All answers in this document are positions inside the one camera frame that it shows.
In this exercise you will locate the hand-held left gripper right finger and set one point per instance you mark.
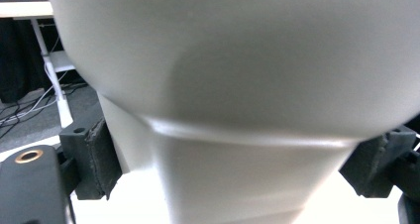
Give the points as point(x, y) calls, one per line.
point(376, 164)

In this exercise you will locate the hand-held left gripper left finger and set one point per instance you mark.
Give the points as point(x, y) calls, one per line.
point(92, 158)

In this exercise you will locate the white tumbler with red lid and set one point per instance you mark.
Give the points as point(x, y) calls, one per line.
point(231, 68)

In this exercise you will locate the dark curtain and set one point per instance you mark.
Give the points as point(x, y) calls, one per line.
point(16, 58)

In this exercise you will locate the white desk frame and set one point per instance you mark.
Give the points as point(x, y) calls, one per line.
point(23, 9)

